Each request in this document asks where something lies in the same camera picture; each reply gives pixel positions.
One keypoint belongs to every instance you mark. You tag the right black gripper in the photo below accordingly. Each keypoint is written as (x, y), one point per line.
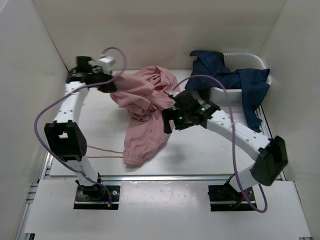
(170, 114)

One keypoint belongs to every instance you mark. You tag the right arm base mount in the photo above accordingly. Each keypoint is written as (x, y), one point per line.
(225, 199)

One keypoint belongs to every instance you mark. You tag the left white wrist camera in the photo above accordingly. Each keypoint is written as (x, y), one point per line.
(106, 62)

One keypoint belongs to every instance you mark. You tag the white plastic basket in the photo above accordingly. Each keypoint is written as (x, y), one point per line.
(241, 83)

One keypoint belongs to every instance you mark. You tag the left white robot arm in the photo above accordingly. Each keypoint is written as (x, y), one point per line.
(64, 137)

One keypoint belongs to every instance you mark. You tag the pink trousers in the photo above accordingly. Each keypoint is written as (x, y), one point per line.
(144, 95)

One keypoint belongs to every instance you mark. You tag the aluminium front rail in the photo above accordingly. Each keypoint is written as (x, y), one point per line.
(116, 180)

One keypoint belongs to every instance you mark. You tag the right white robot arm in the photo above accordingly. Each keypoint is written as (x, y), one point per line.
(269, 154)

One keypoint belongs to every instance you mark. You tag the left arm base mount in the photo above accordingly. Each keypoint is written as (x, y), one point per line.
(96, 197)

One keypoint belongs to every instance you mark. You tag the aluminium left rail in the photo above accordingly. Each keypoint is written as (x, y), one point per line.
(46, 166)

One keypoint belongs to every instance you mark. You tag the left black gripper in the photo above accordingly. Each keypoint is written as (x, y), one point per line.
(109, 87)

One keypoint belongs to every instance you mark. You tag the dark blue jeans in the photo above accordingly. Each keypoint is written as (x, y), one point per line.
(203, 85)

